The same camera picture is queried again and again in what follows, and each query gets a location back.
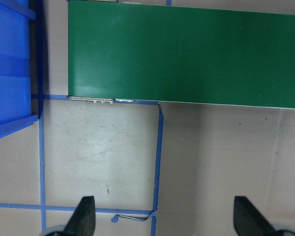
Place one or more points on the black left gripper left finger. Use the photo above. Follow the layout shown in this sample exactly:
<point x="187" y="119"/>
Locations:
<point x="82" y="221"/>

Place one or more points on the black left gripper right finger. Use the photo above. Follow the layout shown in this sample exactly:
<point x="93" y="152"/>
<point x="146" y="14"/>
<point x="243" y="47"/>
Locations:
<point x="248" y="221"/>

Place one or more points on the blue left storage bin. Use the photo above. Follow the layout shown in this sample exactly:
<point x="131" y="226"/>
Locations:
<point x="15" y="81"/>

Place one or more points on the green conveyor belt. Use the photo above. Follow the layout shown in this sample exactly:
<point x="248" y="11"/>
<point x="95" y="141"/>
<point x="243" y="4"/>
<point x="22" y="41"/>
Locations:
<point x="180" y="54"/>

